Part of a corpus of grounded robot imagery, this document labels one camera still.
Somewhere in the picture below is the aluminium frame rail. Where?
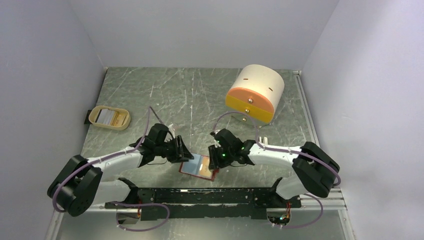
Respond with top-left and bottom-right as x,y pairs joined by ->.
52,188 -> 345,213

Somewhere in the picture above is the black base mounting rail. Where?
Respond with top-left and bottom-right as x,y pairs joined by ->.
105,187 -> 302,222

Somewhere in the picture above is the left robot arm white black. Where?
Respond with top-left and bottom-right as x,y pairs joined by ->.
47,123 -> 194,217

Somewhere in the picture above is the gold metal card tray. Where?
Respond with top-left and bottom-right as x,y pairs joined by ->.
84,105 -> 131,131

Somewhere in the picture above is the cream cylindrical drawer box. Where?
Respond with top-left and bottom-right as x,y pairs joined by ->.
225,64 -> 285,126

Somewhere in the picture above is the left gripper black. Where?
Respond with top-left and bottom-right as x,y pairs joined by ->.
154,134 -> 194,163

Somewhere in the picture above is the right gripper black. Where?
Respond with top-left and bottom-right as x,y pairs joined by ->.
208,143 -> 234,171

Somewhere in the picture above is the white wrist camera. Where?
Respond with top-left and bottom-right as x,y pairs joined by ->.
210,131 -> 223,148
168,123 -> 180,132

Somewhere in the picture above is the red leather card holder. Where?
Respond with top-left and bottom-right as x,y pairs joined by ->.
179,153 -> 219,182

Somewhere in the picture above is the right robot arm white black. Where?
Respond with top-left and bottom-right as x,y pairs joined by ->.
208,128 -> 340,207

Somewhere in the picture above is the stack of credit cards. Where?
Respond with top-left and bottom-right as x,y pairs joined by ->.
95,108 -> 128,127

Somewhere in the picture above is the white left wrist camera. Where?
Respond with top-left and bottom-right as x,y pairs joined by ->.
168,123 -> 180,132

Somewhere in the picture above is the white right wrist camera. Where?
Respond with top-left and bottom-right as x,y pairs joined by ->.
210,131 -> 223,148

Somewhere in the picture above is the black card beside tray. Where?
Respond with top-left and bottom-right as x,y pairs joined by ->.
84,109 -> 92,125

